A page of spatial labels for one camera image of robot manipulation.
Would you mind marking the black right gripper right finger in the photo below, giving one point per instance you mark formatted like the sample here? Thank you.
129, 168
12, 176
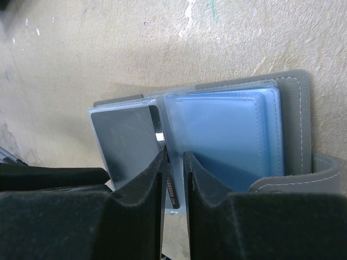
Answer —
224, 224

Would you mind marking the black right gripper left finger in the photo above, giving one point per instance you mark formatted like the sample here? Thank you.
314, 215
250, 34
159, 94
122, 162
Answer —
87, 222

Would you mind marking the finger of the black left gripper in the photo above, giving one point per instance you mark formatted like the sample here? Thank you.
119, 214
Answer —
30, 178

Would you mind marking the black VIP credit card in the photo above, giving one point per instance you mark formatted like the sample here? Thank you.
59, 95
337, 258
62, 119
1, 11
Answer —
129, 138

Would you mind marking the grey card holder wallet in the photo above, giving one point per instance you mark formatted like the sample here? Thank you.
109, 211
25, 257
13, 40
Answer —
252, 134

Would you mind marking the aluminium frame rail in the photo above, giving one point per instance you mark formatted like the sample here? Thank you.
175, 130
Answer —
8, 158

